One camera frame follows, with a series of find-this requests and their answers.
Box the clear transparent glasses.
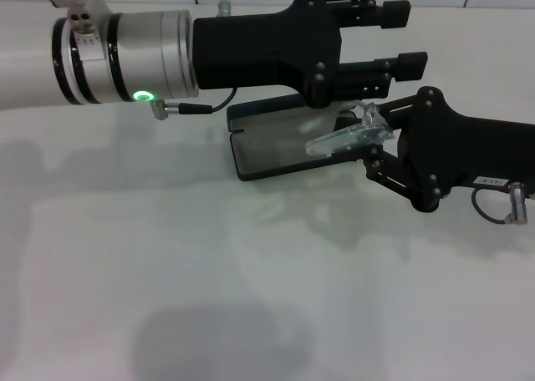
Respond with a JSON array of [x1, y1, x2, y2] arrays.
[[304, 100, 396, 158]]

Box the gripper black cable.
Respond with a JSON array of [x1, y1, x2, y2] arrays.
[[471, 180, 535, 229], [150, 87, 239, 121]]

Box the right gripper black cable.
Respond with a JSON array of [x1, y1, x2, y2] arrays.
[[471, 180, 535, 229]]

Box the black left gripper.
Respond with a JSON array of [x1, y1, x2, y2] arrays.
[[191, 0, 344, 109]]

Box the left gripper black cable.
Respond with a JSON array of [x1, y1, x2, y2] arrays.
[[150, 87, 239, 121]]

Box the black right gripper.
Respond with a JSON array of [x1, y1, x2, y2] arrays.
[[329, 51, 535, 213]]

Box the black glasses case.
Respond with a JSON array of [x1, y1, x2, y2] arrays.
[[227, 99, 369, 182]]

